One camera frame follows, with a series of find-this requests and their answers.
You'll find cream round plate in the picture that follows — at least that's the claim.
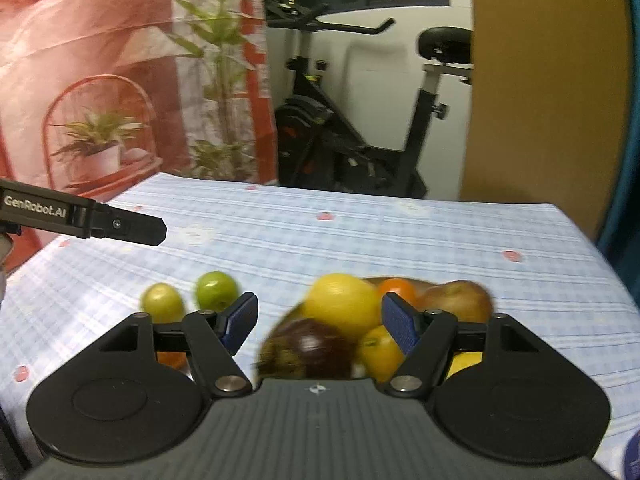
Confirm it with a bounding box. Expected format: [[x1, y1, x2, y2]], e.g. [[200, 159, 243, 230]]
[[260, 275, 493, 383]]

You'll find blue checked tablecloth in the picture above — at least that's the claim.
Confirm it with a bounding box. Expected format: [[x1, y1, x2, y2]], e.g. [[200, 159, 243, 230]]
[[0, 172, 640, 480]]

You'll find brown pear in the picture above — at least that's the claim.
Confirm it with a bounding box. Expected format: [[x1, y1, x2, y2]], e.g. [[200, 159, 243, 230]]
[[415, 280, 493, 324]]

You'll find printed backdrop cloth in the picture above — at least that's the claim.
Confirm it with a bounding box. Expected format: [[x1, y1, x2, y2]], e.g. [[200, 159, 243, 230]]
[[0, 0, 278, 273]]

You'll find blue pink cup white lid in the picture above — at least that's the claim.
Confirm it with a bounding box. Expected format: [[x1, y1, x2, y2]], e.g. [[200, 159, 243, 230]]
[[622, 430, 640, 480]]

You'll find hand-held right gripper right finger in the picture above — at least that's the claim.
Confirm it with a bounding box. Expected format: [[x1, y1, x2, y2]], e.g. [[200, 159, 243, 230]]
[[381, 294, 548, 400]]

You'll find green round fruit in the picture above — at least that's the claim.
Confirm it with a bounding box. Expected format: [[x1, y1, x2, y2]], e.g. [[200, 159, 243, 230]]
[[195, 271, 240, 311]]

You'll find black exercise bike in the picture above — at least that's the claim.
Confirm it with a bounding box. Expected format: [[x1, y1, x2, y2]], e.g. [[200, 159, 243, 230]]
[[265, 0, 473, 198]]

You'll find yellow-green round fruit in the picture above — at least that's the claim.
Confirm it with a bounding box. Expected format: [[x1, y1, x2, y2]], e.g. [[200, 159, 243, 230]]
[[140, 282, 185, 322]]

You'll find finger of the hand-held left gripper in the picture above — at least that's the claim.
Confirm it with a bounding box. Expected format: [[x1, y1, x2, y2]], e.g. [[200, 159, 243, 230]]
[[91, 203, 169, 247]]

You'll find dark purple passion fruit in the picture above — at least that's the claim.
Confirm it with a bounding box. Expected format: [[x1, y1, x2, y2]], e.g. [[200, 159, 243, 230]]
[[255, 319, 357, 381]]

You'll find yellow-orange round fruit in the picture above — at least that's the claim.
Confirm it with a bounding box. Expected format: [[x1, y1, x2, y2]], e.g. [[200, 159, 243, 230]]
[[357, 325, 407, 383]]

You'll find wooden door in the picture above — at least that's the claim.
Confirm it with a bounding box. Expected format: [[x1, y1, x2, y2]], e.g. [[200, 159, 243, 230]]
[[457, 0, 633, 241]]

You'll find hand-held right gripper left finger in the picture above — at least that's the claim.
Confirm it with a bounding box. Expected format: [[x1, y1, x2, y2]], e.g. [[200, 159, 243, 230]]
[[95, 292, 259, 399]]

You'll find orange mandarin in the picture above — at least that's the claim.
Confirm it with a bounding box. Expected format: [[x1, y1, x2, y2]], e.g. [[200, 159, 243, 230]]
[[376, 278, 417, 306], [156, 351, 193, 370]]

